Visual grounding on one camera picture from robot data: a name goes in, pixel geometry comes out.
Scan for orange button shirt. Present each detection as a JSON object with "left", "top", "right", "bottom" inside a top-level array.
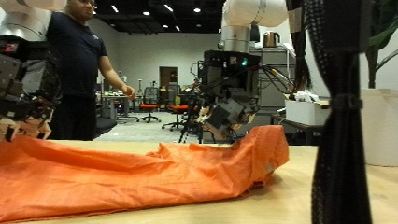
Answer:
[{"left": 0, "top": 124, "right": 291, "bottom": 223}]

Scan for background wooden desk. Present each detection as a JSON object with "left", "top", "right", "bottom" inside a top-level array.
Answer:
[{"left": 98, "top": 92, "right": 142, "bottom": 120}]

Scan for orange seat office chair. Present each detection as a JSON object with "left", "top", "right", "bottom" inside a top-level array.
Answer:
[
  {"left": 137, "top": 87, "right": 162, "bottom": 124},
  {"left": 161, "top": 92, "right": 190, "bottom": 132}
]

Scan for brown door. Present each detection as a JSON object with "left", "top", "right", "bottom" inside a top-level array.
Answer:
[{"left": 160, "top": 65, "right": 180, "bottom": 91}]

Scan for black office chair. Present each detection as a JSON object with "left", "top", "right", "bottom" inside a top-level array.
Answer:
[{"left": 92, "top": 104, "right": 118, "bottom": 139}]

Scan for person in dark t-shirt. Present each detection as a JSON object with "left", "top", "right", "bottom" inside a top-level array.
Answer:
[{"left": 45, "top": 0, "right": 137, "bottom": 142}]

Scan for white crumpled cloth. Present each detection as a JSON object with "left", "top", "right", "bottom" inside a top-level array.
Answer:
[{"left": 293, "top": 90, "right": 321, "bottom": 104}]

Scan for copper electric kettle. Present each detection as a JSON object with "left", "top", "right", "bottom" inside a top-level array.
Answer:
[{"left": 261, "top": 31, "right": 281, "bottom": 49}]

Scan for white cardboard box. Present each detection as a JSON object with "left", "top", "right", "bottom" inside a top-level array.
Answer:
[{"left": 283, "top": 99, "right": 331, "bottom": 126}]

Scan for black side table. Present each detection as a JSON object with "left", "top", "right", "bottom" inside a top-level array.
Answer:
[{"left": 270, "top": 114, "right": 327, "bottom": 147}]

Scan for green leafy plant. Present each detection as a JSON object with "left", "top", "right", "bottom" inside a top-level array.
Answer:
[{"left": 366, "top": 0, "right": 398, "bottom": 90}]

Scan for white round plant pot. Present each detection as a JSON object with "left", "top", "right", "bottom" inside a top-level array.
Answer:
[{"left": 359, "top": 88, "right": 398, "bottom": 167}]

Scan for black camera tripod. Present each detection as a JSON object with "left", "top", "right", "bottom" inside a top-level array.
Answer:
[{"left": 178, "top": 92, "right": 205, "bottom": 144}]

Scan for black robot hand cables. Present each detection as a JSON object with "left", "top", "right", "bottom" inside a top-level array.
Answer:
[{"left": 259, "top": 0, "right": 313, "bottom": 94}]

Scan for black braided cable sleeve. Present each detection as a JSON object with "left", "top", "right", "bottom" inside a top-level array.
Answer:
[{"left": 303, "top": 0, "right": 374, "bottom": 224}]

